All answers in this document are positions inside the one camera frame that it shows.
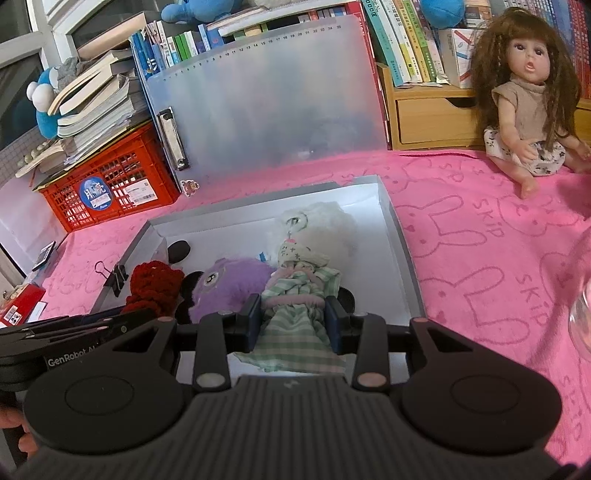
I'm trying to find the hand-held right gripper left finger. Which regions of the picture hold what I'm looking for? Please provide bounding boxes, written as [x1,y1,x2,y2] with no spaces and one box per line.
[104,294,263,394]

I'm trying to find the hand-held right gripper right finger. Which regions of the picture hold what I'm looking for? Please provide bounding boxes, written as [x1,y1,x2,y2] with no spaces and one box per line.
[324,295,484,394]

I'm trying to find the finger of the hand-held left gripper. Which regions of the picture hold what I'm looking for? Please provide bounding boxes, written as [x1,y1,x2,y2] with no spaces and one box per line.
[44,309,158,344]

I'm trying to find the purple plush toy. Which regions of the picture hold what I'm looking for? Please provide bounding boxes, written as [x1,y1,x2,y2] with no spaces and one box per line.
[187,257,279,325]

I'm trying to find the small doll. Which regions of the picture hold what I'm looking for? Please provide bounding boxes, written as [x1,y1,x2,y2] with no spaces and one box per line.
[232,220,348,376]

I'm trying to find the red knitted toy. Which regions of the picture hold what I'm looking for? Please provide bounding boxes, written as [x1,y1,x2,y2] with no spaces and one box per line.
[123,260,186,320]

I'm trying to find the grey cardboard box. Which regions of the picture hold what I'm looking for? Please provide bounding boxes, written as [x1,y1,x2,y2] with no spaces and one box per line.
[89,174,426,376]

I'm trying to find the person's left hand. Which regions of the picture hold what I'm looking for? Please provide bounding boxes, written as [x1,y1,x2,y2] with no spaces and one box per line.
[0,406,38,459]

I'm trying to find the black binder clip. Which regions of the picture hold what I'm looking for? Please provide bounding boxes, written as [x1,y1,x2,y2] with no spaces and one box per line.
[94,261,130,298]

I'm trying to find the small black card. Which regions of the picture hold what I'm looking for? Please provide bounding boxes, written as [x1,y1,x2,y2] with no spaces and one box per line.
[31,240,57,272]

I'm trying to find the black oval item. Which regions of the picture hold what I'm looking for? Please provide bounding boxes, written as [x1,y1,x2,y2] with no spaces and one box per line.
[167,239,191,265]

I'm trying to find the translucent plastic folder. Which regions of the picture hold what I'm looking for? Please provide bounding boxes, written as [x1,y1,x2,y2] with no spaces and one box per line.
[0,181,69,269]

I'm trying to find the red plastic crate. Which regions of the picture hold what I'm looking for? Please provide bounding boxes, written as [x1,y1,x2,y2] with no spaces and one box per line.
[34,121,182,234]

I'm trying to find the pink printed towel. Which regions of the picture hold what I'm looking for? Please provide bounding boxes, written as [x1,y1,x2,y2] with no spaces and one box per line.
[27,147,591,468]

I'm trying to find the stack of books on crate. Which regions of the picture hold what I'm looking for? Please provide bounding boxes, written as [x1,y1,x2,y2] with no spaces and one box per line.
[13,11,151,186]

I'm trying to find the translucent plastic clipboard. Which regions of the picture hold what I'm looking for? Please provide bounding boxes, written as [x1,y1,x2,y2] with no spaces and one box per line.
[144,13,389,195]

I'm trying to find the wooden desk organizer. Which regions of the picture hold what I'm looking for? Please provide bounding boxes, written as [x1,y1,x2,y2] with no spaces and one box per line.
[375,61,591,151]

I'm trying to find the blue white round-eyed plush toy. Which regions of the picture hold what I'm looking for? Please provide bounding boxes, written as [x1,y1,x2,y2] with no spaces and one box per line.
[26,58,89,140]

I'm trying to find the clear glass cup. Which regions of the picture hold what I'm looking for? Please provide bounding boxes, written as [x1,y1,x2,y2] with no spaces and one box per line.
[567,230,591,364]

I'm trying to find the row of books behind clipboard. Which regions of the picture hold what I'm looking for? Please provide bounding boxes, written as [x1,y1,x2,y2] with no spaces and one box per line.
[128,0,366,78]

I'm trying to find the brown-haired baby doll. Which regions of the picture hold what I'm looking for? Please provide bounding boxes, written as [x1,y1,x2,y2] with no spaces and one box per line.
[468,6,591,200]

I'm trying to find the white box with red print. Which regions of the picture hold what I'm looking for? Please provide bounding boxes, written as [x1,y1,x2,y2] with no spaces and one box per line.
[438,28,482,89]

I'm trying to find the blue long-limbed plush toy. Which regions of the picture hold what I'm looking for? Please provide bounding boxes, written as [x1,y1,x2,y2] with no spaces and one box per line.
[161,0,260,25]

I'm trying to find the large blue plush toy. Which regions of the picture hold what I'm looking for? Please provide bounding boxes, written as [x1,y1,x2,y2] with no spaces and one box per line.
[419,0,465,31]

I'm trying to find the row of blue-spined books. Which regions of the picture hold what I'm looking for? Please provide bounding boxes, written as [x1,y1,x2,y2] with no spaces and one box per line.
[488,0,591,101]

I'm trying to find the white window frame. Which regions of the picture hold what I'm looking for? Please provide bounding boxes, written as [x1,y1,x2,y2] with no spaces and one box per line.
[0,0,162,153]

